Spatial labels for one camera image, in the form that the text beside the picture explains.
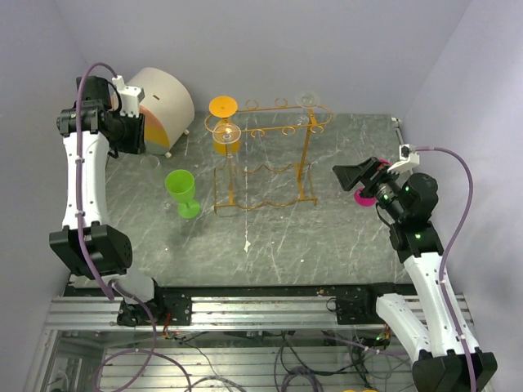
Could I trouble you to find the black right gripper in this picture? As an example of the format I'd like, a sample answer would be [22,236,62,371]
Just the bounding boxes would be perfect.
[333,156,408,222]

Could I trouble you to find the pink plastic wine glass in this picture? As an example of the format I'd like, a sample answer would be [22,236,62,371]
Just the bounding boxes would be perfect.
[355,183,385,206]

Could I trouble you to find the clear wide wine glass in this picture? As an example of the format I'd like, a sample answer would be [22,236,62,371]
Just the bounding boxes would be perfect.
[295,91,320,125]

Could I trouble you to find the clear tall wine glass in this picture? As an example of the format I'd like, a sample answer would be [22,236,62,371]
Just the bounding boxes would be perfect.
[212,119,242,205]

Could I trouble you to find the yellow plastic wine glass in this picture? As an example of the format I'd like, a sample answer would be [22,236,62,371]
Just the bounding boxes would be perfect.
[209,96,242,156]

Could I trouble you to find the green plastic wine glass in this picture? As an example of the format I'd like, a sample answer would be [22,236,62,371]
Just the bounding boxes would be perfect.
[164,169,200,219]

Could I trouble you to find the clear small wine glass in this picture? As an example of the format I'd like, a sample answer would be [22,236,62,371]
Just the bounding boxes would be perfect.
[140,155,161,173]

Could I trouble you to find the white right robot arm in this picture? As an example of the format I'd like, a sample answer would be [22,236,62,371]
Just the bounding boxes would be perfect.
[333,157,498,391]

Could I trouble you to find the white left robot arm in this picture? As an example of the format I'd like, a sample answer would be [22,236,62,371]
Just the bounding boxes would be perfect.
[49,75,167,324]

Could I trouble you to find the white round drawer box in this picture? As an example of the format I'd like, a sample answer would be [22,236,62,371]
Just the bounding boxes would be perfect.
[130,67,195,155]

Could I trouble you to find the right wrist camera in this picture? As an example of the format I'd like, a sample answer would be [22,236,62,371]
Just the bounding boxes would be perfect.
[387,144,420,175]

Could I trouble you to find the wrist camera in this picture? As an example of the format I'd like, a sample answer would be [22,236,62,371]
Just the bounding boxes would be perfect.
[387,144,420,175]
[112,75,145,118]

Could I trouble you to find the gold wire glass rack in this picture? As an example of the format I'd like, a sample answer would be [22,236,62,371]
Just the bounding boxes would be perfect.
[204,98,333,216]

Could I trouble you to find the aluminium mounting rail frame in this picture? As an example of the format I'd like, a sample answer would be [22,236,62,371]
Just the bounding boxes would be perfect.
[24,285,491,392]

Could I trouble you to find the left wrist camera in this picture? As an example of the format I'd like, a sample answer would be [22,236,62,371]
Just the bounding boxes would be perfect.
[112,75,145,118]

